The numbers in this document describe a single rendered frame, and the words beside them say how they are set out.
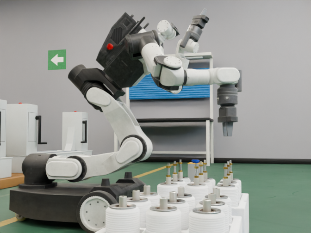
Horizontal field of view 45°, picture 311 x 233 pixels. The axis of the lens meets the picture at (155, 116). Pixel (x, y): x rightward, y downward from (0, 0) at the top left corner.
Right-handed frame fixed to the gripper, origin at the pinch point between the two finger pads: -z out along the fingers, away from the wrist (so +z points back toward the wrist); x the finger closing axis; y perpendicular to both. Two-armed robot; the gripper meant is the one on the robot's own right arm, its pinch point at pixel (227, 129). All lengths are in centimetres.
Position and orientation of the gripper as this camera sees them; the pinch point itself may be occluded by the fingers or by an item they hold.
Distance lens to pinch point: 165.5
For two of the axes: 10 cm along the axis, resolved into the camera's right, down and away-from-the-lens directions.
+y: -9.7, -0.2, -2.4
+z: 0.0, -10.0, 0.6
